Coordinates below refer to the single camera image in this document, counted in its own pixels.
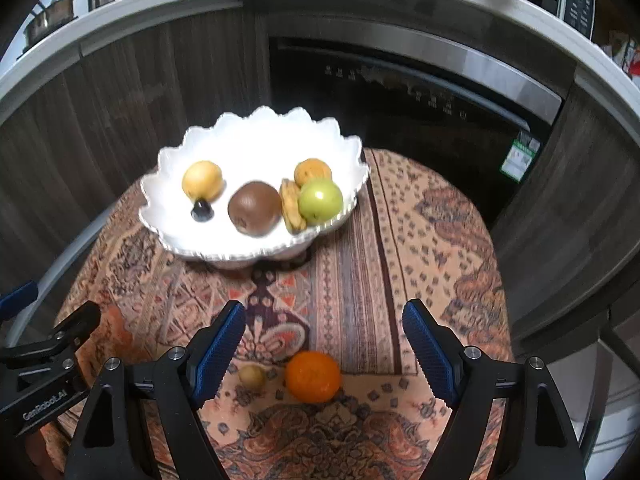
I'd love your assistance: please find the white appliance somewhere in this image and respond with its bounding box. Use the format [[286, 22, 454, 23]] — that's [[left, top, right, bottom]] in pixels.
[[570, 340, 640, 461]]

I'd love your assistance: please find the patterned tablecloth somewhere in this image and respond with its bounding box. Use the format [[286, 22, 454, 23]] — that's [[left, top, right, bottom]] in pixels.
[[30, 147, 516, 480]]

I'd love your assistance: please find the red package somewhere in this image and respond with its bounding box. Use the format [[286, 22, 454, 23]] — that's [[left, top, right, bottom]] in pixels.
[[622, 40, 640, 78]]

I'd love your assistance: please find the black dishwasher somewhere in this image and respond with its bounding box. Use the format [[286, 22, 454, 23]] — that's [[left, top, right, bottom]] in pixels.
[[269, 35, 563, 226]]

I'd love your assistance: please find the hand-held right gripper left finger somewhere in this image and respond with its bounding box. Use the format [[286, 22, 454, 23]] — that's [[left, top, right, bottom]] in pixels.
[[64, 299, 247, 480]]

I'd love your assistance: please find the round yellow pear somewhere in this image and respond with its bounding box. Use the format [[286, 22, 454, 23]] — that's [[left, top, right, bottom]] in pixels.
[[181, 160, 224, 201]]

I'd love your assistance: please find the green apple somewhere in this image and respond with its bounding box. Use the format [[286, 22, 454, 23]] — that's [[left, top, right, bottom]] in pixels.
[[298, 180, 344, 226]]

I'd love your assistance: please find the grey metal bar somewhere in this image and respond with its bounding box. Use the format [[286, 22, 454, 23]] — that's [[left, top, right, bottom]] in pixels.
[[7, 205, 116, 346]]

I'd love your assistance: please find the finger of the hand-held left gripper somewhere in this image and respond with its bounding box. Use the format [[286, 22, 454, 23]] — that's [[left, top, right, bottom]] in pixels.
[[0, 281, 40, 322], [0, 301, 102, 368]]

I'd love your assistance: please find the steel pot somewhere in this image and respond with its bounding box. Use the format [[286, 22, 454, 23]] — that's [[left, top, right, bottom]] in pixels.
[[22, 0, 77, 46]]

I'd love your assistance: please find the orange tangerine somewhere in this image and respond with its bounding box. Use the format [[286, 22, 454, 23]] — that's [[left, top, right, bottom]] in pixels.
[[285, 351, 342, 404]]

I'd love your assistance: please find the small tan longan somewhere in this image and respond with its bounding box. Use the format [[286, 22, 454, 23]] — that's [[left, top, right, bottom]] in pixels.
[[238, 364, 266, 390]]

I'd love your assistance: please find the dark wood cabinet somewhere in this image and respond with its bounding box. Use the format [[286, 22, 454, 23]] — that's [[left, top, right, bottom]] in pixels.
[[0, 7, 273, 311], [490, 85, 640, 343]]

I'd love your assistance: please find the yellow orange mango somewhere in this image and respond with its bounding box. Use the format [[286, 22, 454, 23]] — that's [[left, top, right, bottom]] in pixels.
[[293, 158, 333, 187]]

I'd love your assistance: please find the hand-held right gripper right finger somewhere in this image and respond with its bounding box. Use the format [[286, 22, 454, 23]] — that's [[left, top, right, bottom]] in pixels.
[[402, 298, 587, 480]]

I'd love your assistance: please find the yellow banana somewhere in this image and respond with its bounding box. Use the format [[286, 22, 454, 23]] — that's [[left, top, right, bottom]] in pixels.
[[280, 178, 307, 233]]

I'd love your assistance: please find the brown kiwi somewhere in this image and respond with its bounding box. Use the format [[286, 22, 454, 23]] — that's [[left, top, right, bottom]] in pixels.
[[228, 181, 282, 237]]

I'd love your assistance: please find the white scalloped bowl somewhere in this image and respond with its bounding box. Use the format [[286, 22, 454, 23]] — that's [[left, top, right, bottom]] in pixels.
[[138, 106, 370, 270]]

